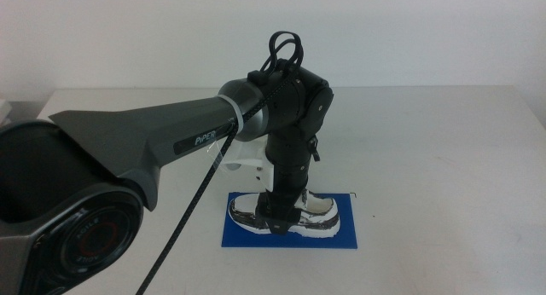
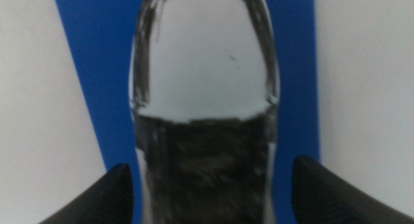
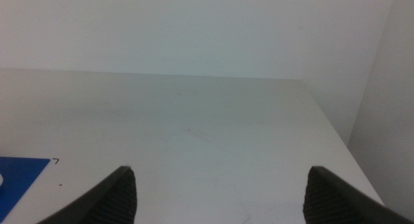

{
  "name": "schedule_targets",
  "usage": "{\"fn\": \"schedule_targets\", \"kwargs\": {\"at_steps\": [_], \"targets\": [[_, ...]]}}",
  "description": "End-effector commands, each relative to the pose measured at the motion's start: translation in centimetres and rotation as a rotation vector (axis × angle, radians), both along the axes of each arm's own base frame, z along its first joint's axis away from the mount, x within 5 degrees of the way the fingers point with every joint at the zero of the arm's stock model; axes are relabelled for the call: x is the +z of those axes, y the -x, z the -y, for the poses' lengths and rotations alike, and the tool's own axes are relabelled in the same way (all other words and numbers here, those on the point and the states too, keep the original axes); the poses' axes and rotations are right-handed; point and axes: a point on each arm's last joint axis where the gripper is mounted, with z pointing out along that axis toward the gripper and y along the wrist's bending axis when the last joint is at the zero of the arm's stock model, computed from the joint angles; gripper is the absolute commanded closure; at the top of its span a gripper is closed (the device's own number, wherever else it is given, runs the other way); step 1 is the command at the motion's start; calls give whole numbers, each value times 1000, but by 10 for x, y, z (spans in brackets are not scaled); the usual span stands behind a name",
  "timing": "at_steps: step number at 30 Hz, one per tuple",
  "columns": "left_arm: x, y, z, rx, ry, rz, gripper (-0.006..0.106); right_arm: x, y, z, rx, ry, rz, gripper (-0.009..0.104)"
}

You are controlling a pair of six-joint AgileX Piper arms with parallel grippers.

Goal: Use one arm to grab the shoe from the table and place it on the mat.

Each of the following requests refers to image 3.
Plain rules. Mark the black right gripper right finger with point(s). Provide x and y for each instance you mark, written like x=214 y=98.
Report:
x=326 y=201

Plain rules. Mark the blue rectangular mat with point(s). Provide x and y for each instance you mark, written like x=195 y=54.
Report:
x=19 y=175

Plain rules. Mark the black and white sneaker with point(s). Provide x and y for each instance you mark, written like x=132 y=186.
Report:
x=1 y=179

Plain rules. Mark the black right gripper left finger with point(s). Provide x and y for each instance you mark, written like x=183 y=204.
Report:
x=111 y=201

